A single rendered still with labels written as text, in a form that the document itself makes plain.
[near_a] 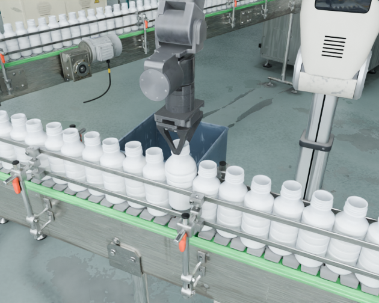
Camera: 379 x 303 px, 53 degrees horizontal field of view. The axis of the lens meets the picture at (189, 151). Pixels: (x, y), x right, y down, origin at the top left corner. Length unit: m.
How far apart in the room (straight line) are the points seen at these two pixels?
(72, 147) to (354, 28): 0.83
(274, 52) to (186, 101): 4.13
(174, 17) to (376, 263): 0.57
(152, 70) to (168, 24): 0.09
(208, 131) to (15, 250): 1.42
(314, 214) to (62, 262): 1.72
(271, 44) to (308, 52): 3.60
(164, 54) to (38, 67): 1.56
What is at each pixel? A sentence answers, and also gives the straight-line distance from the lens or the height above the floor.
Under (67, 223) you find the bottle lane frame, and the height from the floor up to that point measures 0.90.
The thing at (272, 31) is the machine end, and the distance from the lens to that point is 4.79.
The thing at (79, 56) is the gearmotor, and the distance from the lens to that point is 2.15.
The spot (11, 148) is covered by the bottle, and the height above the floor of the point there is 1.07.
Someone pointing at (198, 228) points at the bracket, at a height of 1.04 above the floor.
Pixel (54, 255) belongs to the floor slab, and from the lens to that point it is 2.32.
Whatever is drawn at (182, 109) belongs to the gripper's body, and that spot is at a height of 1.29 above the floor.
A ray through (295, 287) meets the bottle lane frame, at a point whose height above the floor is 0.96.
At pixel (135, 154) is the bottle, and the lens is 0.86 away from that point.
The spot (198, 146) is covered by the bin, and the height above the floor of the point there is 0.84.
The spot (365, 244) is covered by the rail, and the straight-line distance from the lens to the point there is 0.77.
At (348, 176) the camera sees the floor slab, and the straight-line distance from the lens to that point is 3.01.
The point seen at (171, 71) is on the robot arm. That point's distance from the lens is 0.65.
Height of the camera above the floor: 1.61
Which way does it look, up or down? 32 degrees down
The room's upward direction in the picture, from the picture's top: straight up
